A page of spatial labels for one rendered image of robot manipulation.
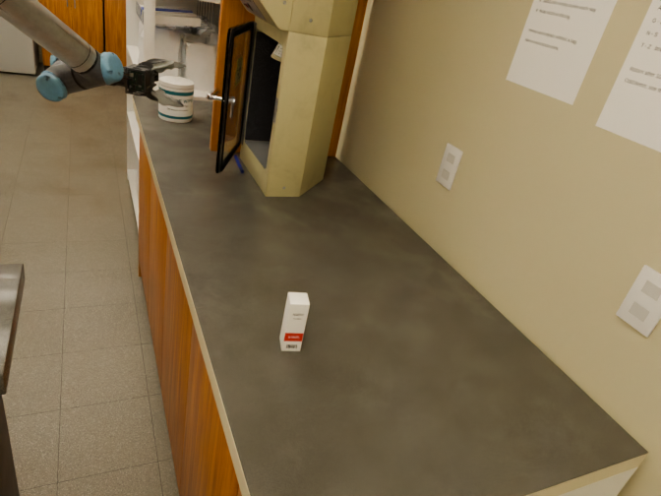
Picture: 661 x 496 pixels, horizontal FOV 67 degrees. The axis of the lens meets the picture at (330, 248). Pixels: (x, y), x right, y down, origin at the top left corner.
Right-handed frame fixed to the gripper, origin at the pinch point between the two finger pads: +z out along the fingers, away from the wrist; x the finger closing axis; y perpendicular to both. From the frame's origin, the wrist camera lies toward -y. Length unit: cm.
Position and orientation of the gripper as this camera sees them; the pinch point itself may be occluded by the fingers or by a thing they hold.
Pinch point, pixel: (183, 86)
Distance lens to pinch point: 156.2
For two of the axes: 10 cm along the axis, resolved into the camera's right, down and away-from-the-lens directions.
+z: 9.8, 1.9, 0.5
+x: 1.9, -8.6, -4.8
